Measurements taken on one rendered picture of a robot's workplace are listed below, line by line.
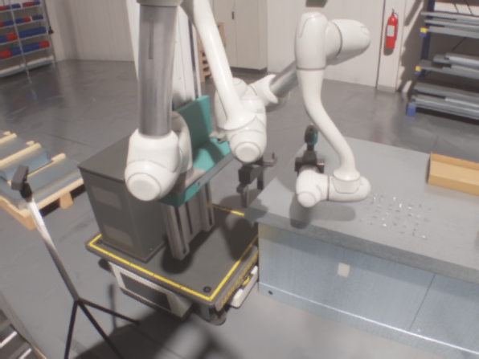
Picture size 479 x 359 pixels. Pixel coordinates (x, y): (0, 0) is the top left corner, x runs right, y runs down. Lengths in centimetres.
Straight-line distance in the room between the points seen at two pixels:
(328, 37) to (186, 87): 72
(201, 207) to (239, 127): 96
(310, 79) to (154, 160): 56
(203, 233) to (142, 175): 100
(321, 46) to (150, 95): 55
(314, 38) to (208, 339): 149
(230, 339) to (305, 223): 76
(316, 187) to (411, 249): 47
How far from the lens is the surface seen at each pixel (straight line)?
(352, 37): 121
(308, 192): 126
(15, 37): 1124
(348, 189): 129
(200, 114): 157
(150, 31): 92
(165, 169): 101
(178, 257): 179
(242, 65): 674
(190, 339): 187
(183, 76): 156
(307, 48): 111
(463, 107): 495
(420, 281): 158
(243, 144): 93
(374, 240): 142
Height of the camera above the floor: 155
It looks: 32 degrees down
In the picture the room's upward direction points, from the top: 2 degrees counter-clockwise
